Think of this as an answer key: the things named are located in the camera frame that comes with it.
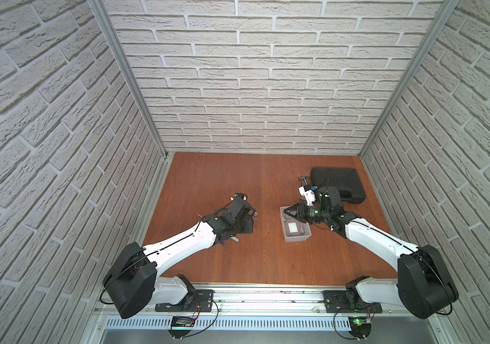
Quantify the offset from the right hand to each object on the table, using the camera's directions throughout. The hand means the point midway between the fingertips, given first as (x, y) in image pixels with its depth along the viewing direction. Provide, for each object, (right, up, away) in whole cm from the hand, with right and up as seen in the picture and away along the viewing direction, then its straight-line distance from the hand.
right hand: (288, 211), depth 83 cm
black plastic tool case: (+32, +11, +20) cm, 39 cm away
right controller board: (+22, -36, -13) cm, 45 cm away
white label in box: (+4, -9, +9) cm, 13 cm away
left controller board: (-38, -37, -13) cm, 54 cm away
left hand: (-14, -3, +1) cm, 14 cm away
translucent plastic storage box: (+8, -10, +7) cm, 15 cm away
